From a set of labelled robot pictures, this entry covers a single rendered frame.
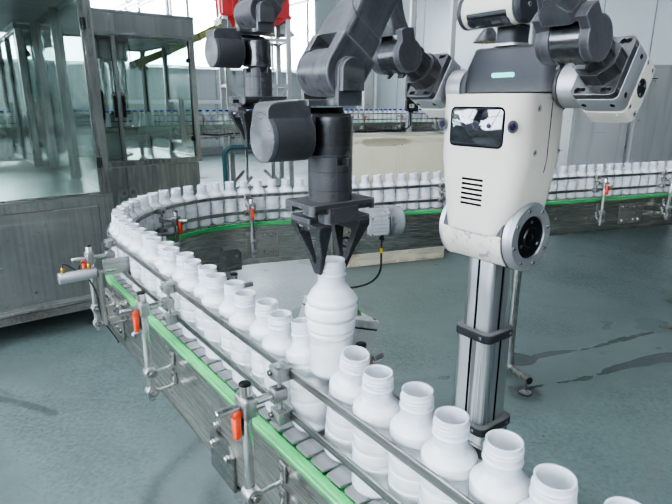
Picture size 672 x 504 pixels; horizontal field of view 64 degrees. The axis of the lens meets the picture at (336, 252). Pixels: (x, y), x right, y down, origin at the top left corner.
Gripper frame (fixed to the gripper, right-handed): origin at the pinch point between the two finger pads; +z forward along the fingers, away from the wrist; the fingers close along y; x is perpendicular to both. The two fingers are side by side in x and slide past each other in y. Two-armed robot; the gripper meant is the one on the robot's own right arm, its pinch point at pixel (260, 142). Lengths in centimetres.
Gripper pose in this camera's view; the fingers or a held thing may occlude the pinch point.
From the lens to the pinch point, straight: 113.6
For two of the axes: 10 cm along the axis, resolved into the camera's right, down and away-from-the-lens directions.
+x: 6.0, 2.2, -7.7
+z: 0.0, 9.6, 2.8
